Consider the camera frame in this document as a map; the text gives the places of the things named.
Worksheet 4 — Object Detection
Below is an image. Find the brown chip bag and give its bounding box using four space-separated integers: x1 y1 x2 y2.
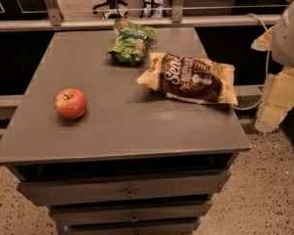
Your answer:
137 53 238 105

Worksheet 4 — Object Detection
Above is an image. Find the red apple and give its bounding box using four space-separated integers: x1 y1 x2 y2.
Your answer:
54 88 87 119

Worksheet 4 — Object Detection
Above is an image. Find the metal railing frame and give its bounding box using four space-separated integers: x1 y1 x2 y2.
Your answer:
0 0 293 32

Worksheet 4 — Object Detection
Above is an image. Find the green chip bag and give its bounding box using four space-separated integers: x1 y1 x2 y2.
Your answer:
108 19 158 66

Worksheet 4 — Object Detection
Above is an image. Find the white cable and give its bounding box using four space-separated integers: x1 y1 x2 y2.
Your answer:
231 13 272 112

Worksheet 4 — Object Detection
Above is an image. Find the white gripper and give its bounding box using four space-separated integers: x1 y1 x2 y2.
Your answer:
251 0 294 133

